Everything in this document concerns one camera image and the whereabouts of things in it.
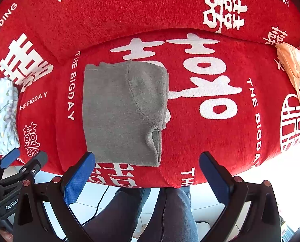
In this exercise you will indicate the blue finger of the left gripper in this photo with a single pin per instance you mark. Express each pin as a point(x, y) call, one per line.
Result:
point(8, 159)
point(34, 165)

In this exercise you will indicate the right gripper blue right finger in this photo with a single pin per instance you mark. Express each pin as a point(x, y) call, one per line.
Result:
point(219, 179)

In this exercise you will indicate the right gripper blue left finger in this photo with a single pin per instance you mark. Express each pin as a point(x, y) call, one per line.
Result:
point(75, 178)

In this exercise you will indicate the grey knit sweater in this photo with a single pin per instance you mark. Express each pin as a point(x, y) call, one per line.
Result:
point(124, 111)

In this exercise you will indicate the person's left hand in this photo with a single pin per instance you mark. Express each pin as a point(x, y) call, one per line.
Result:
point(7, 236)

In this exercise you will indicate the white floral pillow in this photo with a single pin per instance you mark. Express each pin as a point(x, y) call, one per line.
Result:
point(9, 138)

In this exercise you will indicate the orange cloth item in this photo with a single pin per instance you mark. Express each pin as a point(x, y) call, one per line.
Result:
point(289, 57)

